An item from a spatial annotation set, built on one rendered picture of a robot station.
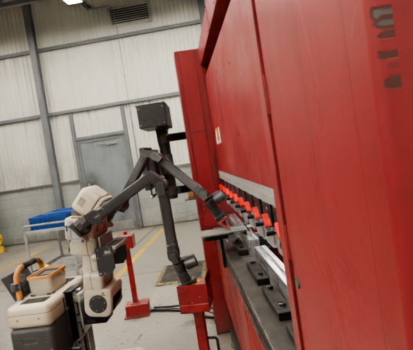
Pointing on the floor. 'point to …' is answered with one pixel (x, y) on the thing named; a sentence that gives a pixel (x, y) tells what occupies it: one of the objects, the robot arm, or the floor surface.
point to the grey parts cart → (71, 264)
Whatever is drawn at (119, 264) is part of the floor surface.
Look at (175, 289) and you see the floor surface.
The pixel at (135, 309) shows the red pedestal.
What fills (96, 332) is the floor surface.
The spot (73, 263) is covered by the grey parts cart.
